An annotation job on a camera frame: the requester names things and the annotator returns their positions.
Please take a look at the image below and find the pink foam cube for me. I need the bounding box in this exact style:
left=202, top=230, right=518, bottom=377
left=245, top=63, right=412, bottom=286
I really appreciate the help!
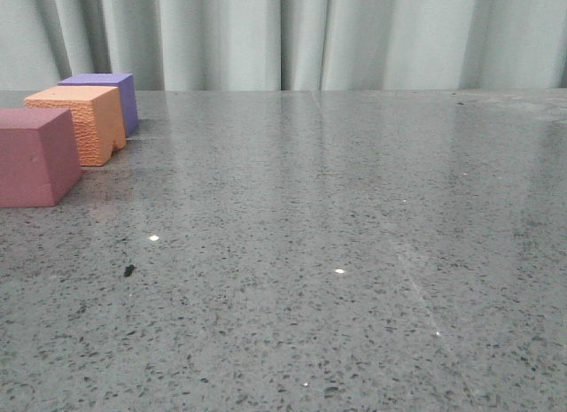
left=1, top=107, right=82, bottom=207

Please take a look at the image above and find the purple foam cube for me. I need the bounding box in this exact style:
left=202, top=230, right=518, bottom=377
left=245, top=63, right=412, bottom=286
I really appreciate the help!
left=58, top=73, right=139, bottom=137

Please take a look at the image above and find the pale green curtain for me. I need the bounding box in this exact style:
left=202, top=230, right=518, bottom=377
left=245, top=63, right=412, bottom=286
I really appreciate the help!
left=1, top=0, right=566, bottom=91

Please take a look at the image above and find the orange foam cube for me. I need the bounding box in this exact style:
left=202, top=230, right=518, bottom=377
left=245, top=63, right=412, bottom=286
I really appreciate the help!
left=24, top=85, right=126, bottom=167

